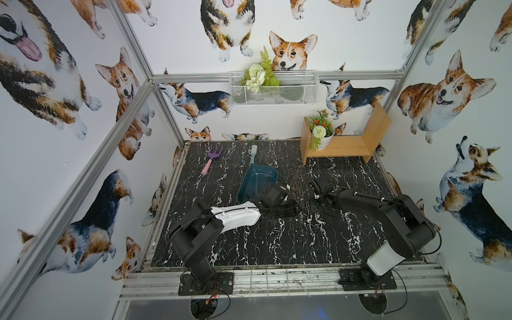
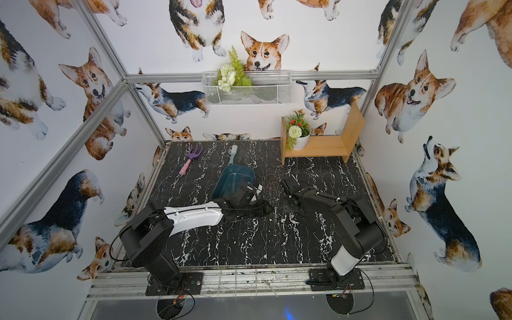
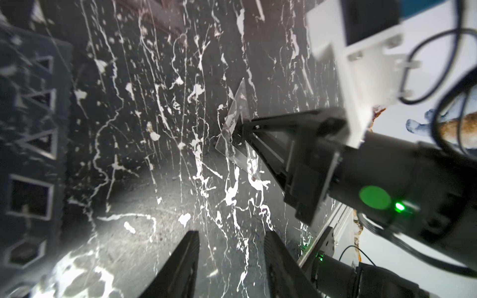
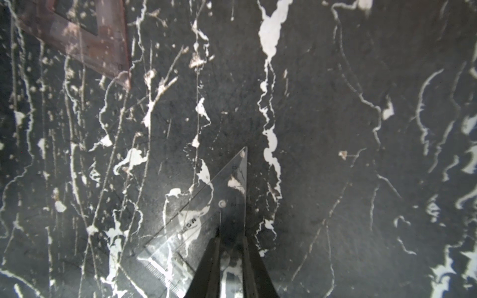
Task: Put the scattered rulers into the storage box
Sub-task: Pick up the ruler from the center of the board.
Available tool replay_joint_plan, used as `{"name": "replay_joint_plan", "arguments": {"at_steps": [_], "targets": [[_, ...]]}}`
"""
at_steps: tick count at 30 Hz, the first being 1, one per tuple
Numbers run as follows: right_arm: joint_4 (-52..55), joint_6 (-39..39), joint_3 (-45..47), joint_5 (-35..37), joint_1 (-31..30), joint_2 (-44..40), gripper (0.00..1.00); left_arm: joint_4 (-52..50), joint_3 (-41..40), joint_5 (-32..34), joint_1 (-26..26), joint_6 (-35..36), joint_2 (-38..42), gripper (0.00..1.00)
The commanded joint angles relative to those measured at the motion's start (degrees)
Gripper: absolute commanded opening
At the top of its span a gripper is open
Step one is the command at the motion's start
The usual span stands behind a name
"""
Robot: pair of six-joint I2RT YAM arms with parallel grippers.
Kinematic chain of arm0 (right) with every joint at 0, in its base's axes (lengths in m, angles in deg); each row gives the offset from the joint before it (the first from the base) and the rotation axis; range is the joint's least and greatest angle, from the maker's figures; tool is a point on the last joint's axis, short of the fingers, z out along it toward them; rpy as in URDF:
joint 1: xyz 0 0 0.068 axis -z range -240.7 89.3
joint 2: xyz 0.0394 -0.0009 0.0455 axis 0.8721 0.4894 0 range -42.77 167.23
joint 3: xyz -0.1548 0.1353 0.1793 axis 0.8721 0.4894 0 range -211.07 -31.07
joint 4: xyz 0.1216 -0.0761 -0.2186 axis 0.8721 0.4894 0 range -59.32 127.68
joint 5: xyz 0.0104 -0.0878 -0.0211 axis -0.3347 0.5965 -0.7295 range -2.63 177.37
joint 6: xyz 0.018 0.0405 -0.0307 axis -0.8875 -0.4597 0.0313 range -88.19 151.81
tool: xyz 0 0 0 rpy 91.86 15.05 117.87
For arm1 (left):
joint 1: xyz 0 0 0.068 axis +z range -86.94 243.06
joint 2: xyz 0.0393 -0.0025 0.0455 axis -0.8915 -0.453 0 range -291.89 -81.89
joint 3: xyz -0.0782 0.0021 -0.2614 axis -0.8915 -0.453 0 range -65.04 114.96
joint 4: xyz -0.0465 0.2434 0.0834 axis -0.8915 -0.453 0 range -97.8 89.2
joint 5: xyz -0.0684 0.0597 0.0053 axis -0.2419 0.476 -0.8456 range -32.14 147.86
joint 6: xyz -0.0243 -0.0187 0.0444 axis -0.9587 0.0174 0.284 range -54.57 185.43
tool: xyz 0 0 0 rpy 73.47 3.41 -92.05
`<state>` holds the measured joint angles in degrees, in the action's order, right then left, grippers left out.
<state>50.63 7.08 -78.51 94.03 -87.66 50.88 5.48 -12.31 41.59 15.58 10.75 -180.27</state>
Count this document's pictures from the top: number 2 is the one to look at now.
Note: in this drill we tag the potted flower white pot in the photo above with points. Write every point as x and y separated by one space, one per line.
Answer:
297 131

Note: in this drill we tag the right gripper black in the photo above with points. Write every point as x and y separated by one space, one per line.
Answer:
290 205

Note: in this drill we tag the teal plastic storage box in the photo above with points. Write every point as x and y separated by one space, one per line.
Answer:
232 176

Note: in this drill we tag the wooden corner shelf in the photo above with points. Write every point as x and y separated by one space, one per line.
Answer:
328 145

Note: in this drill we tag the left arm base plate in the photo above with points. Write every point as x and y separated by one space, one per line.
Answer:
191 282

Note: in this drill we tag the light teal brush handle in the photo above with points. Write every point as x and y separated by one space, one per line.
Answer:
232 153

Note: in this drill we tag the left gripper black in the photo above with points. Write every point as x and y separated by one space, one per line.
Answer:
248 192

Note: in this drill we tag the purple pink toy fork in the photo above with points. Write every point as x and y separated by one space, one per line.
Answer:
192 154

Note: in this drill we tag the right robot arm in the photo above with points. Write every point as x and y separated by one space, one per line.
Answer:
359 232

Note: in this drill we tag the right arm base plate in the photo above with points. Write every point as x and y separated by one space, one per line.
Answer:
327 280

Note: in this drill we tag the white green artificial flowers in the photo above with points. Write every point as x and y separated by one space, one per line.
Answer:
232 74

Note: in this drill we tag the white wire wall basket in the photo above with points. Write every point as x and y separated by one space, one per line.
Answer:
264 88

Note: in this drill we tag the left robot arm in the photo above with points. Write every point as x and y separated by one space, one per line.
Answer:
145 238

